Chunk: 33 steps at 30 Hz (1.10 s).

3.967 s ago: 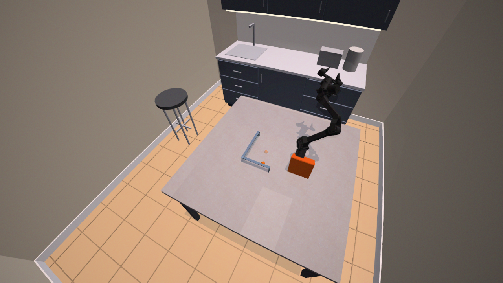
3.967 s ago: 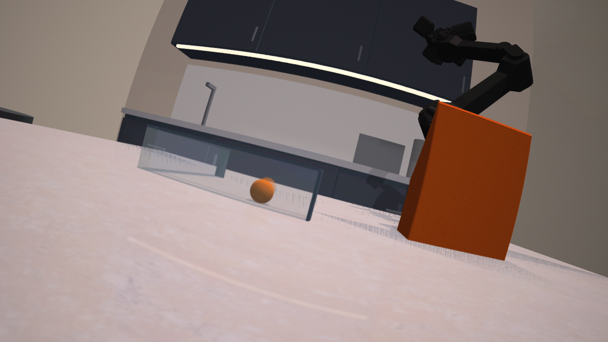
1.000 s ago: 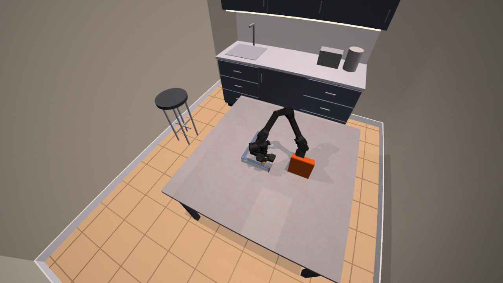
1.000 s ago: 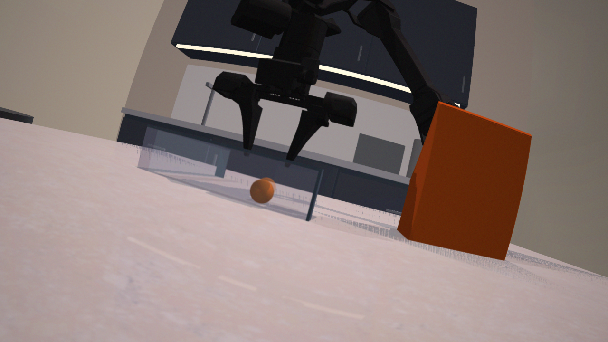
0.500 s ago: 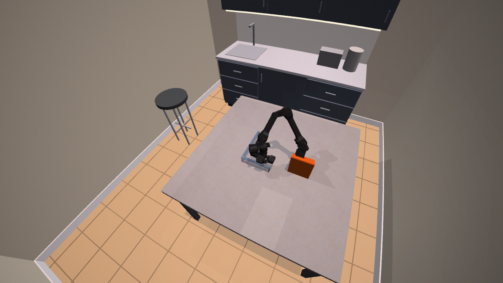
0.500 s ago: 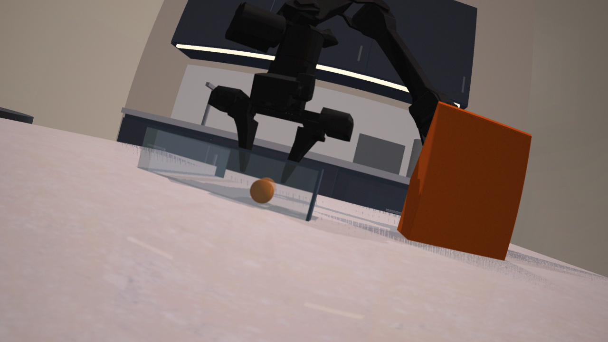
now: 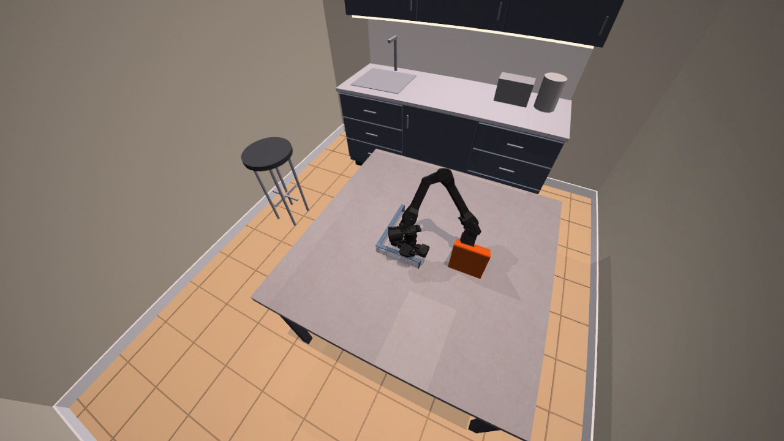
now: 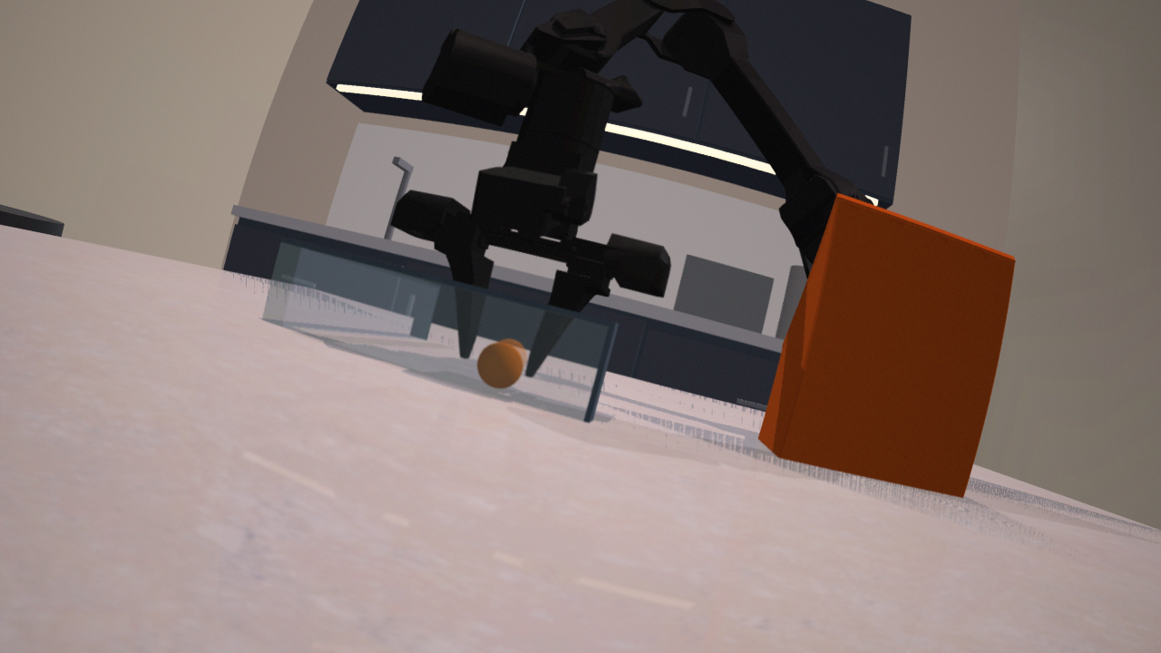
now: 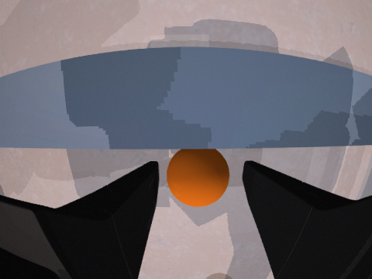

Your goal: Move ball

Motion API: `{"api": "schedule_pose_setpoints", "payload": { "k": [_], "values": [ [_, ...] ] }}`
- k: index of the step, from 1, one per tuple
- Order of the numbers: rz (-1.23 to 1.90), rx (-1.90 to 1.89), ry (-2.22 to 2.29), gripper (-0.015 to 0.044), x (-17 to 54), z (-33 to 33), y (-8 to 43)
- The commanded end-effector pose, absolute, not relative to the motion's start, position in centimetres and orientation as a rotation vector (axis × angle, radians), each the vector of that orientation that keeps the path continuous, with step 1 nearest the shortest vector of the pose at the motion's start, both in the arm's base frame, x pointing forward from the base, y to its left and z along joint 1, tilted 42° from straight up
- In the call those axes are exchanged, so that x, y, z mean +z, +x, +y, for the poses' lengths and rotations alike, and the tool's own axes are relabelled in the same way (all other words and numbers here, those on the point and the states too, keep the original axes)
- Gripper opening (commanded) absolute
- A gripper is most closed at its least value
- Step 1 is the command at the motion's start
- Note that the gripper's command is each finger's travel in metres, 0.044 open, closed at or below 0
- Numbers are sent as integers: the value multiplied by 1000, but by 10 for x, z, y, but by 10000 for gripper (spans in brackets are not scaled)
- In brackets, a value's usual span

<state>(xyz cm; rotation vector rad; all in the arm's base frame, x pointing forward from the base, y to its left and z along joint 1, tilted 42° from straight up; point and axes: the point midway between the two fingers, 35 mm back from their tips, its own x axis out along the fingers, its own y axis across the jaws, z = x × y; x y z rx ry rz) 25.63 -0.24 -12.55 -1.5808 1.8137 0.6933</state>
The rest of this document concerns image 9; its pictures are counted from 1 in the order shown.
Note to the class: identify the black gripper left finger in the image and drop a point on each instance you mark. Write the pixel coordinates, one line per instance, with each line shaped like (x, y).
(100, 236)

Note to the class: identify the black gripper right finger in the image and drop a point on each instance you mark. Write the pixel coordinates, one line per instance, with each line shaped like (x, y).
(308, 233)

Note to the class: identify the clear low glass wall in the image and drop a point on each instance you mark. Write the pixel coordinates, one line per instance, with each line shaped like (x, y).
(366, 188)

